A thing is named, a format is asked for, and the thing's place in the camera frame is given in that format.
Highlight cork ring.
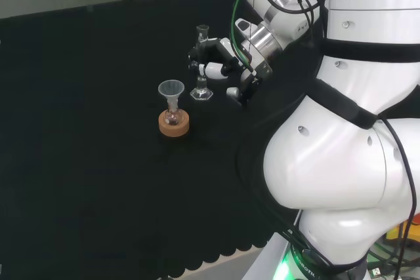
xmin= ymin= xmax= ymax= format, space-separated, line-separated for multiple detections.
xmin=157 ymin=109 xmax=191 ymax=138

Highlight small round-bottom glass flask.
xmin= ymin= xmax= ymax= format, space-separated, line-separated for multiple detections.
xmin=163 ymin=104 xmax=183 ymax=127

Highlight long black arm cable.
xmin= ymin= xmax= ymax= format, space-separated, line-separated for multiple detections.
xmin=382 ymin=118 xmax=420 ymax=280

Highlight clear glass graduated cylinder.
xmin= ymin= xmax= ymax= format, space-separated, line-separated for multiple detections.
xmin=189 ymin=24 xmax=214 ymax=101

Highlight clear plastic funnel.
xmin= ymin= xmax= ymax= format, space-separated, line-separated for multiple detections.
xmin=157 ymin=79 xmax=186 ymax=111

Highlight green cable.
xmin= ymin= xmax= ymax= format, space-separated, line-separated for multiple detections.
xmin=230 ymin=0 xmax=261 ymax=75

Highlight black scalloped bench cloth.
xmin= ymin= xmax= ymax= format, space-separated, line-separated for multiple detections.
xmin=0 ymin=0 xmax=298 ymax=277

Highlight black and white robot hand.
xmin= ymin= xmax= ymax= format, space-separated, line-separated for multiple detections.
xmin=187 ymin=35 xmax=273 ymax=107

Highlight yellow stop button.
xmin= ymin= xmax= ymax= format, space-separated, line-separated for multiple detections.
xmin=385 ymin=210 xmax=420 ymax=245

